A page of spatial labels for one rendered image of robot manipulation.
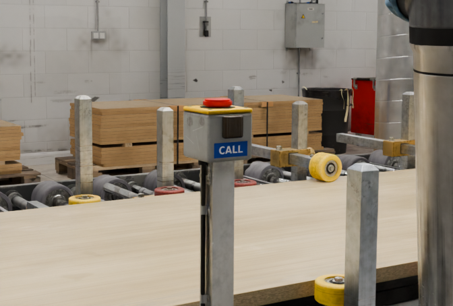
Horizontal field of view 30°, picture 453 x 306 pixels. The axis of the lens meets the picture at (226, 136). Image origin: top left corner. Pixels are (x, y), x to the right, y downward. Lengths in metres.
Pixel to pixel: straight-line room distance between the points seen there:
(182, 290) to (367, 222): 0.33
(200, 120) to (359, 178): 0.30
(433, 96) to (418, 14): 0.06
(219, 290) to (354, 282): 0.25
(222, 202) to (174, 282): 0.34
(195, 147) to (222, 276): 0.18
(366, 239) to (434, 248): 0.63
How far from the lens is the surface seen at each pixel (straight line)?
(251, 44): 9.60
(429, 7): 0.66
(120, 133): 7.48
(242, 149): 1.13
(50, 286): 1.45
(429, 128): 0.67
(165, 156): 2.34
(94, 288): 1.44
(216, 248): 1.16
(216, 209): 1.15
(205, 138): 1.11
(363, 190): 1.30
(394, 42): 5.54
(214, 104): 1.13
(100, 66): 8.78
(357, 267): 1.32
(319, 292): 1.44
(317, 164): 2.40
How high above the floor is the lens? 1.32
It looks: 7 degrees down
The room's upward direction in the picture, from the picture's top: straight up
